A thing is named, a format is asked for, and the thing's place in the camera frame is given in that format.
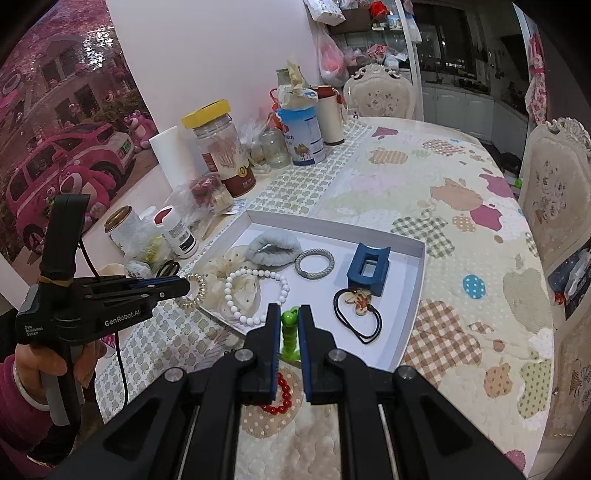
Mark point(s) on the cream bottle with red lid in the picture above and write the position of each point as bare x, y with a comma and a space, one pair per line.
330, 120

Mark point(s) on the cream carved chair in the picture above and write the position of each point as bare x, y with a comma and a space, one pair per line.
572, 383
381, 97
554, 194

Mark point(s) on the gold-rim tin can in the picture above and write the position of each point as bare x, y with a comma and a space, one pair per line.
122, 233

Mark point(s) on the small blue sachet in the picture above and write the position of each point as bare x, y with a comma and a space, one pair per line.
235, 210

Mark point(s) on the pink hanging cloth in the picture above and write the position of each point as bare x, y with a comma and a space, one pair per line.
535, 83

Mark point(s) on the blue hair claw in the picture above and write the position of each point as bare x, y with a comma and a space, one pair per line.
358, 277

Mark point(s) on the white shallow cardboard box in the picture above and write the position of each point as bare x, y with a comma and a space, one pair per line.
323, 235

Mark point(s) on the grey blue scrunchie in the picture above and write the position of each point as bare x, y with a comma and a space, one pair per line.
277, 242

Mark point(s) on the pale bangle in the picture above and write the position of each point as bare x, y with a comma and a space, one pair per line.
25, 392

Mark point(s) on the person's left forearm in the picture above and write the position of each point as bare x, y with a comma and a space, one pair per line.
18, 415

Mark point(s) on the red plastic bag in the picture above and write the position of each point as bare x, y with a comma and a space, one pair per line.
330, 60

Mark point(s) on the red ribbon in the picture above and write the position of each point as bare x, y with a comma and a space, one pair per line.
277, 99

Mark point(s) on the white paper towel roll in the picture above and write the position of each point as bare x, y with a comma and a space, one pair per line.
168, 157

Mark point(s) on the patchwork apple print tablecloth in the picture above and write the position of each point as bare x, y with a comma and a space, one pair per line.
461, 230

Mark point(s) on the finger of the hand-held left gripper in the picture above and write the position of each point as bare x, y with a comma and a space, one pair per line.
166, 291
157, 280

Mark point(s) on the white bottle with red cap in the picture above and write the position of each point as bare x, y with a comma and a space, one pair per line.
180, 235

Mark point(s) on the cream dotted scrunchie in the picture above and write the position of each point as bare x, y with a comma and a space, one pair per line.
217, 272

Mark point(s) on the person's left hand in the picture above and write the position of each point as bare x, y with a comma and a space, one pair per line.
27, 362

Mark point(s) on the cream crumpled cloth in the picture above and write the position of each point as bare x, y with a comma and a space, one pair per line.
295, 87

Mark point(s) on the bag of red dates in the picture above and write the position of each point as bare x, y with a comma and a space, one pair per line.
207, 191

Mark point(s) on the clear glass jar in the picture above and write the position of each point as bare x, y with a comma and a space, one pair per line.
277, 150

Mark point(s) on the cartoon print tissue pack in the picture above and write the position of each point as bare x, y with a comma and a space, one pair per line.
113, 269

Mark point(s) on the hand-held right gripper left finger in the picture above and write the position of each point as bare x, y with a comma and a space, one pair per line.
275, 341

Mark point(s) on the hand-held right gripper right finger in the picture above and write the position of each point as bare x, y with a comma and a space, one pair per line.
305, 344

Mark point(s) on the blue white milk powder can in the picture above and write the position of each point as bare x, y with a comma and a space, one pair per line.
302, 136

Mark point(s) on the clear plastic bag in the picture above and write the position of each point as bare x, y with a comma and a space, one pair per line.
150, 249

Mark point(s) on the yellow-lid plastic jar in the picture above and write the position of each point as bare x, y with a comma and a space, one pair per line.
226, 152

